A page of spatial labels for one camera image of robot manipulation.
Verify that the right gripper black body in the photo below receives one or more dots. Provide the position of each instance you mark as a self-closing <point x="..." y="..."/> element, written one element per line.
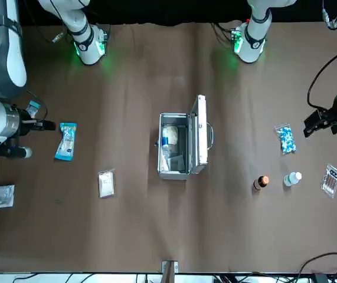
<point x="26" y="126"/>

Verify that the long blue cotton swab packet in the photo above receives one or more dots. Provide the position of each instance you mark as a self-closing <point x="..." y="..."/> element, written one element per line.
<point x="66" y="143"/>

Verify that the white gauze packet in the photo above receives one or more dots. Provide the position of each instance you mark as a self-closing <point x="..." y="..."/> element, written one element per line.
<point x="106" y="184"/>

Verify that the aluminium medicine box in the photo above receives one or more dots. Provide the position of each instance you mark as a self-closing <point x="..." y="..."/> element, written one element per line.
<point x="197" y="141"/>

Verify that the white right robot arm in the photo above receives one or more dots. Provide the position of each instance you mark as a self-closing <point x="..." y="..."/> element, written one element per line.
<point x="3" y="59"/>

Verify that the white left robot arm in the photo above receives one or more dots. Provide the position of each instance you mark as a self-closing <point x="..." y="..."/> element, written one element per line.
<point x="253" y="44"/>

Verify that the small square blue packet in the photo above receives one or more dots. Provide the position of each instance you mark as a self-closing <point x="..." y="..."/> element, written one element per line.
<point x="33" y="106"/>

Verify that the blue white capsule bag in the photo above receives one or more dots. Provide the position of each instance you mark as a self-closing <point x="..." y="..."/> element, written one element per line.
<point x="286" y="140"/>

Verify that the clear bottle white cap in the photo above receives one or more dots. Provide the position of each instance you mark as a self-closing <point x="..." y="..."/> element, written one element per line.
<point x="292" y="179"/>

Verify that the clear packet brown swab sticks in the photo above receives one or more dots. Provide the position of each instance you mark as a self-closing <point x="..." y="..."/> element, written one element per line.
<point x="331" y="180"/>

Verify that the white packet blue edge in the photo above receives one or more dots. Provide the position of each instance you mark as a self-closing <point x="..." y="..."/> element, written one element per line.
<point x="2" y="197"/>

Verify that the brown bottle orange cap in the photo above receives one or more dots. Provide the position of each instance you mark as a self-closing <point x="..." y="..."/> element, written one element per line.
<point x="261" y="183"/>

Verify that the blue capped tube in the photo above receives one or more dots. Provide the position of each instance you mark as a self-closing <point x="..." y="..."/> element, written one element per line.
<point x="165" y="141"/>

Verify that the white bandage roll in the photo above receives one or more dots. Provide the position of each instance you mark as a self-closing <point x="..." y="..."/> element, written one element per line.
<point x="171" y="134"/>

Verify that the grey foil sachet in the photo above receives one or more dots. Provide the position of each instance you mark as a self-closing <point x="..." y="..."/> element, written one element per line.
<point x="175" y="163"/>

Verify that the aluminium post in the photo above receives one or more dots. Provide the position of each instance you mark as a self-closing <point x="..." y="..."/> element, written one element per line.
<point x="170" y="271"/>

